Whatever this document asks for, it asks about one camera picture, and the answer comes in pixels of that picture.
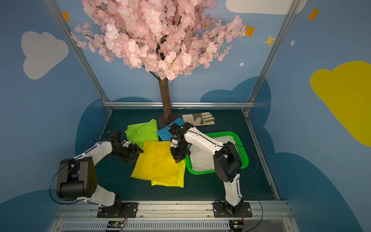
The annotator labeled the green plastic basket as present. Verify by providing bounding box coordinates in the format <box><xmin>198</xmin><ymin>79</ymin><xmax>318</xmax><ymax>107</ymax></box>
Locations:
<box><xmin>185</xmin><ymin>131</ymin><xmax>249</xmax><ymax>175</ymax></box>

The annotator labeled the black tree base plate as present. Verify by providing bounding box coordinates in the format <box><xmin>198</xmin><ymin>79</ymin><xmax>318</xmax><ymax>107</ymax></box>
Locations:
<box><xmin>157</xmin><ymin>113</ymin><xmax>179</xmax><ymax>128</ymax></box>

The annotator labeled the left aluminium frame post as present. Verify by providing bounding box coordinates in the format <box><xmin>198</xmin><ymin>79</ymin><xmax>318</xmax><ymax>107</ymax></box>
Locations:
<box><xmin>44</xmin><ymin>0</ymin><xmax>109</xmax><ymax>102</ymax></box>

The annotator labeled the right circuit board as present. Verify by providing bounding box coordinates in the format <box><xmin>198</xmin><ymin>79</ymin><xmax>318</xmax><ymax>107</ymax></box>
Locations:
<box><xmin>229</xmin><ymin>220</ymin><xmax>244</xmax><ymax>232</ymax></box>

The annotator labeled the left circuit board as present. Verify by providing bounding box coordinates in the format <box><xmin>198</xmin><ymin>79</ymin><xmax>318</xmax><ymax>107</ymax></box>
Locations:
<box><xmin>105</xmin><ymin>221</ymin><xmax>126</xmax><ymax>232</ymax></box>

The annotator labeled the small neon yellow folded raincoat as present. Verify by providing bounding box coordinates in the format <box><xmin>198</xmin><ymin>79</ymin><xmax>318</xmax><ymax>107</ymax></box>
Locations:
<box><xmin>151</xmin><ymin>160</ymin><xmax>186</xmax><ymax>188</ymax></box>

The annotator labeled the grey white work glove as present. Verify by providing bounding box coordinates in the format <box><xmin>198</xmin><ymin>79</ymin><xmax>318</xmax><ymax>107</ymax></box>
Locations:
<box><xmin>182</xmin><ymin>112</ymin><xmax>215</xmax><ymax>127</ymax></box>

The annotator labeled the aluminium rail at front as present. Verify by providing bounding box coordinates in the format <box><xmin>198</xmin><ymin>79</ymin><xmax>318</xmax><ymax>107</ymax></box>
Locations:
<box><xmin>48</xmin><ymin>200</ymin><xmax>299</xmax><ymax>232</ymax></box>

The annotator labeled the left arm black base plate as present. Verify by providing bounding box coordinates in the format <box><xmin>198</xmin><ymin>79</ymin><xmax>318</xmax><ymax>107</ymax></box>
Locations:
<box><xmin>97</xmin><ymin>202</ymin><xmax>138</xmax><ymax>218</ymax></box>

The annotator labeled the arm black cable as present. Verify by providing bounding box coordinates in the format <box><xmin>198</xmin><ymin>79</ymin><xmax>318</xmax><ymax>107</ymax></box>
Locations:
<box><xmin>234</xmin><ymin>143</ymin><xmax>259</xmax><ymax>178</ymax></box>
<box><xmin>48</xmin><ymin>162</ymin><xmax>88</xmax><ymax>205</ymax></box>

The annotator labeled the blue folded raincoat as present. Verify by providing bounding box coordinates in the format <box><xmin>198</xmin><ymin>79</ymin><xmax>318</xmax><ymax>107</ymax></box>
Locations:
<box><xmin>157</xmin><ymin>118</ymin><xmax>185</xmax><ymax>141</ymax></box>

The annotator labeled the lime green folded raincoat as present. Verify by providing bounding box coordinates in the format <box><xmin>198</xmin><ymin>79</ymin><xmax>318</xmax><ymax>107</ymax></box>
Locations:
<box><xmin>125</xmin><ymin>119</ymin><xmax>159</xmax><ymax>148</ymax></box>

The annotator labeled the rear aluminium frame bar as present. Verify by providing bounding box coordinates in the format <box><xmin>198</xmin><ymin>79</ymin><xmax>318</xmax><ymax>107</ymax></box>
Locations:
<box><xmin>102</xmin><ymin>101</ymin><xmax>255</xmax><ymax>108</ymax></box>

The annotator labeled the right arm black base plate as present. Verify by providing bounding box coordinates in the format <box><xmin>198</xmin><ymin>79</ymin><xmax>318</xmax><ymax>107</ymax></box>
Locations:
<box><xmin>213</xmin><ymin>201</ymin><xmax>253</xmax><ymax>218</ymax></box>

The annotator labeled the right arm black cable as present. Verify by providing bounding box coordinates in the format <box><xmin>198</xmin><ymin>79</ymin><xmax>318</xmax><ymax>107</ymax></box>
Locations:
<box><xmin>234</xmin><ymin>143</ymin><xmax>259</xmax><ymax>178</ymax></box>

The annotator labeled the aluminium frame post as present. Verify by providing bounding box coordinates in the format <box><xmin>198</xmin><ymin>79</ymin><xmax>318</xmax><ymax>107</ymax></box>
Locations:
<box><xmin>44</xmin><ymin>0</ymin><xmax>109</xmax><ymax>102</ymax></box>
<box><xmin>248</xmin><ymin>0</ymin><xmax>301</xmax><ymax>103</ymax></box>

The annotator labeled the large yellow raincoat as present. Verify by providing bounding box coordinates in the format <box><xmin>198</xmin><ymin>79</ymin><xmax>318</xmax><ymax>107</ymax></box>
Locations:
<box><xmin>131</xmin><ymin>140</ymin><xmax>178</xmax><ymax>184</ymax></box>

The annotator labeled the circuit board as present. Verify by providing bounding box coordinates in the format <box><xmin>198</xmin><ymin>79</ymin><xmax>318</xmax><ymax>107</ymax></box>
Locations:
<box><xmin>229</xmin><ymin>220</ymin><xmax>244</xmax><ymax>232</ymax></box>
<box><xmin>105</xmin><ymin>221</ymin><xmax>126</xmax><ymax>232</ymax></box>

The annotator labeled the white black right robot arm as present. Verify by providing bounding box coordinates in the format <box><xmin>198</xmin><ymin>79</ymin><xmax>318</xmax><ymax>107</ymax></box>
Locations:
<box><xmin>169</xmin><ymin>122</ymin><xmax>243</xmax><ymax>215</ymax></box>

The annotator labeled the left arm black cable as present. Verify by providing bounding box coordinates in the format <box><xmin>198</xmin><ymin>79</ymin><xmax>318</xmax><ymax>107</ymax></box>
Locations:
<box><xmin>48</xmin><ymin>162</ymin><xmax>88</xmax><ymax>205</ymax></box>

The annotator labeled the white raincoat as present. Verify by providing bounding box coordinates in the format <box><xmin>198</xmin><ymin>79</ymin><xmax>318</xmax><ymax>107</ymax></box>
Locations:
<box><xmin>186</xmin><ymin>134</ymin><xmax>236</xmax><ymax>173</ymax></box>

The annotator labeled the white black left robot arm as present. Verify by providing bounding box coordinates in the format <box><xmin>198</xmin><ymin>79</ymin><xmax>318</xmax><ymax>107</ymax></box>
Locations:
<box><xmin>55</xmin><ymin>130</ymin><xmax>144</xmax><ymax>212</ymax></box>

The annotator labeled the pink cherry blossom tree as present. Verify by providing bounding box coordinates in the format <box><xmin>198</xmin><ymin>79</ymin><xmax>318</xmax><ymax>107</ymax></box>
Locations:
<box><xmin>71</xmin><ymin>0</ymin><xmax>247</xmax><ymax>123</ymax></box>

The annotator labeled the right aluminium frame post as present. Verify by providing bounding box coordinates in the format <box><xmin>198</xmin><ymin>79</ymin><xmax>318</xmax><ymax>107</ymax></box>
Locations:
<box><xmin>248</xmin><ymin>0</ymin><xmax>301</xmax><ymax>103</ymax></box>

